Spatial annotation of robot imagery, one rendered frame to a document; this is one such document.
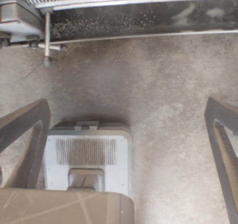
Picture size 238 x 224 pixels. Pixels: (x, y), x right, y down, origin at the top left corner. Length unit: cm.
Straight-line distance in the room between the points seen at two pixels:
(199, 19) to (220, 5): 12
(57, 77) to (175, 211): 128
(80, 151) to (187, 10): 92
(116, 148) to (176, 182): 60
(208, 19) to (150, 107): 66
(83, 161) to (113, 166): 18
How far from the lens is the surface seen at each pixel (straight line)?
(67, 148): 126
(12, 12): 72
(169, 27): 105
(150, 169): 156
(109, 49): 142
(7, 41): 85
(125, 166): 126
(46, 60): 78
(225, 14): 115
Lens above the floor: 141
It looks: 82 degrees down
